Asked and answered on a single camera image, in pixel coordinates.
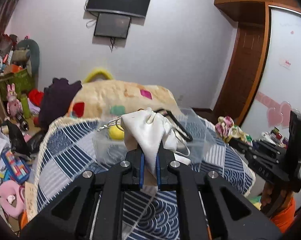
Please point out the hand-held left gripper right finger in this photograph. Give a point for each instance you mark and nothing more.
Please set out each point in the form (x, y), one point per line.
(158, 170)

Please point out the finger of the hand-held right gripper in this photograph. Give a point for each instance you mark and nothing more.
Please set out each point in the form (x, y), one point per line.
(240, 148)
(268, 147)

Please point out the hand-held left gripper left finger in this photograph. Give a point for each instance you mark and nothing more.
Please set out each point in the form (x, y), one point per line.
(141, 170)

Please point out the clear plastic storage bin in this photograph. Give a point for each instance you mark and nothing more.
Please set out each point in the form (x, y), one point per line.
(203, 140)

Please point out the yellow plush ball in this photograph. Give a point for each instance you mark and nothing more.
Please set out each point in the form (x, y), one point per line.
(116, 133)

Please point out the person's right hand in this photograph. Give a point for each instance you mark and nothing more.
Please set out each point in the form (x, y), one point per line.
(266, 196)

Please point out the colourful floral cloth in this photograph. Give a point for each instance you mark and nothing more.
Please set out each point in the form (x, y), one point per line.
(228, 127)

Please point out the brown wooden door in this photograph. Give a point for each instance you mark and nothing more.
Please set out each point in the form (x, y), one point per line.
(243, 75)

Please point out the blue patterned blanket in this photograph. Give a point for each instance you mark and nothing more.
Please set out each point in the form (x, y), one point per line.
(70, 150)

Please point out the beige patchwork blanket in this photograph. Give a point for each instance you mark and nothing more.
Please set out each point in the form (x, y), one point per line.
(115, 95)

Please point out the white paper label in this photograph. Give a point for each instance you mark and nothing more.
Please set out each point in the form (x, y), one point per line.
(285, 63)

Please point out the wooden wardrobe with heart door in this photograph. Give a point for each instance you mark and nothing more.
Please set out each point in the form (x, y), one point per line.
(283, 42)

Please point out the dark purple clothing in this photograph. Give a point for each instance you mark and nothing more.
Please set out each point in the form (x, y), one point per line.
(58, 100)

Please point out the blue patchwork pencil case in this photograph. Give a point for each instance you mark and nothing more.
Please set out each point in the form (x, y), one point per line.
(15, 166)

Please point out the black plastic bag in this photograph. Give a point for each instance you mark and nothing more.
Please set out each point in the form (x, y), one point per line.
(18, 140)

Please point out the red plush toy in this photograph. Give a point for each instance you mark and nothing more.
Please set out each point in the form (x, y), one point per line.
(36, 97)

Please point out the black flashlight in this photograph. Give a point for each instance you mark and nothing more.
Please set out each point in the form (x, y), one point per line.
(21, 122)

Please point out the green bottle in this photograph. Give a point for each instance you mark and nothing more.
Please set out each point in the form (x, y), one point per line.
(25, 106)

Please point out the pink plush cushion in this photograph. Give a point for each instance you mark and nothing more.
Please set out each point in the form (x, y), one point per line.
(8, 197)

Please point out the pink rabbit figure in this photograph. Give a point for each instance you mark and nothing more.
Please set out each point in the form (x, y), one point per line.
(13, 100)

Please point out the grey plush toy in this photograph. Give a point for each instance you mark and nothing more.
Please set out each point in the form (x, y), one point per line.
(28, 55)

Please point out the small wall monitor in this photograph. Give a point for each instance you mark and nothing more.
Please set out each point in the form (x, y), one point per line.
(112, 25)

